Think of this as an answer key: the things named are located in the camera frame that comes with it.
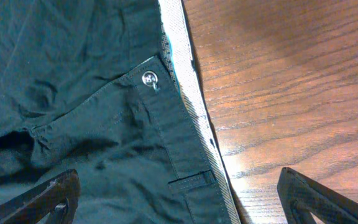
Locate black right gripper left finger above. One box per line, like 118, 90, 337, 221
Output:
0, 169, 80, 224

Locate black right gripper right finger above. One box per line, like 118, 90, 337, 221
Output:
277, 167, 358, 224

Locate black shorts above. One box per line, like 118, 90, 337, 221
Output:
0, 0, 240, 223

